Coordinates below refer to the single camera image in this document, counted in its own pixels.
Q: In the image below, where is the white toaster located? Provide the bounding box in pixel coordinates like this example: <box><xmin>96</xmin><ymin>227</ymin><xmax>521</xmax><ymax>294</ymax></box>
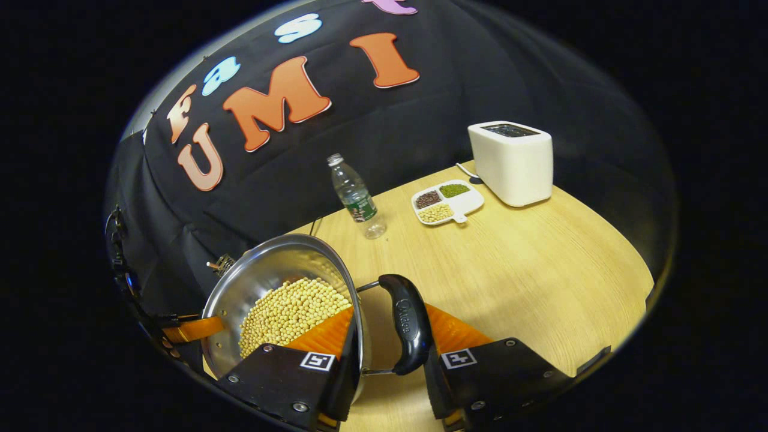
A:
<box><xmin>468</xmin><ymin>120</ymin><xmax>554</xmax><ymax>208</ymax></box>

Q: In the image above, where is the black backdrop cloth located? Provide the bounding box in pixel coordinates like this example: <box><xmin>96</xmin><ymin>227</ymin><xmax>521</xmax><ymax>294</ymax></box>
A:
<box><xmin>105</xmin><ymin>0</ymin><xmax>679</xmax><ymax>337</ymax></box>

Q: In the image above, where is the small pile of soybeans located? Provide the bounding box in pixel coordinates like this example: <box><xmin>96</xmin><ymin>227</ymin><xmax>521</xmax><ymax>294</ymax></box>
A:
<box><xmin>418</xmin><ymin>204</ymin><xmax>454</xmax><ymax>224</ymax></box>

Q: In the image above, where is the stainless steel pot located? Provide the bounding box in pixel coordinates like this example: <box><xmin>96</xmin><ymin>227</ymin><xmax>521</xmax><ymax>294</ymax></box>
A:
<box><xmin>200</xmin><ymin>233</ymin><xmax>434</xmax><ymax>404</ymax></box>

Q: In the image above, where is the clear plastic water bottle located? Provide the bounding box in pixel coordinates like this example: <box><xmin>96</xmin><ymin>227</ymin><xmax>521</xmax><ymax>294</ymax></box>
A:
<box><xmin>327</xmin><ymin>153</ymin><xmax>388</xmax><ymax>241</ymax></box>

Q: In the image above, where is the large pile of soybeans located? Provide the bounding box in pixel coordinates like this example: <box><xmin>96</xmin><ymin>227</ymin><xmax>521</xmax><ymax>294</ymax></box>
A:
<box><xmin>239</xmin><ymin>277</ymin><xmax>353</xmax><ymax>359</ymax></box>

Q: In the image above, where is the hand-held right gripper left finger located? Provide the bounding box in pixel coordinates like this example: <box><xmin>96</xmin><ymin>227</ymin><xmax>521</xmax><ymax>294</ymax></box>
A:
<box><xmin>217</xmin><ymin>306</ymin><xmax>362</xmax><ymax>431</ymax></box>

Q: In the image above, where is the small metal clamp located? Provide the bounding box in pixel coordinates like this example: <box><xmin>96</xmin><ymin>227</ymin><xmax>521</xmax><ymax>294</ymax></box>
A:
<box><xmin>206</xmin><ymin>253</ymin><xmax>236</xmax><ymax>278</ymax></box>

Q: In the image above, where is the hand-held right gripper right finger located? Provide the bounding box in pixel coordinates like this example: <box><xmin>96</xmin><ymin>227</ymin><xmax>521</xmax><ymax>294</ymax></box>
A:
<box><xmin>422</xmin><ymin>303</ymin><xmax>611</xmax><ymax>431</ymax></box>

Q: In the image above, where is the white divided plate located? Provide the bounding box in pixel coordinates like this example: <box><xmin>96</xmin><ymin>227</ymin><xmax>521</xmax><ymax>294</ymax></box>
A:
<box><xmin>411</xmin><ymin>179</ymin><xmax>485</xmax><ymax>227</ymax></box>

